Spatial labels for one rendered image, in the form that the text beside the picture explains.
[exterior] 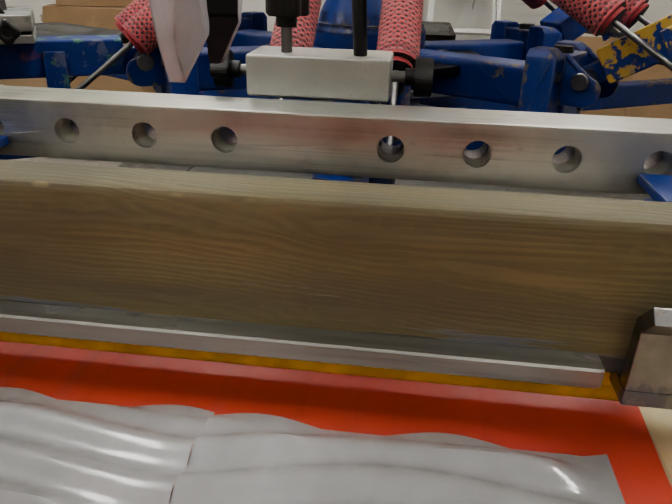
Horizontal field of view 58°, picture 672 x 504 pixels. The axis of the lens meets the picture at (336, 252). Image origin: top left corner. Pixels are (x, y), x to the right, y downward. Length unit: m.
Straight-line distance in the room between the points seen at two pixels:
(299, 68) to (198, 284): 0.29
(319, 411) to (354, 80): 0.32
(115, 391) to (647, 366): 0.25
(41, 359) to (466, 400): 0.22
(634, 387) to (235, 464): 0.17
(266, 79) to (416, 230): 0.32
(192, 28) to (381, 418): 0.19
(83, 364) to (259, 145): 0.24
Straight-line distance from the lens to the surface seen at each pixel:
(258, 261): 0.28
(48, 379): 0.35
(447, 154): 0.49
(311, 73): 0.54
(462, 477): 0.27
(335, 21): 1.05
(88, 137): 0.56
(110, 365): 0.35
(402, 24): 0.73
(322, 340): 0.28
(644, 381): 0.30
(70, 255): 0.31
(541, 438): 0.31
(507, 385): 0.32
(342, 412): 0.30
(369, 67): 0.53
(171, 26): 0.24
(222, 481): 0.26
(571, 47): 0.96
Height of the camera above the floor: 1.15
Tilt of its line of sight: 26 degrees down
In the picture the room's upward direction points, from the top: 1 degrees clockwise
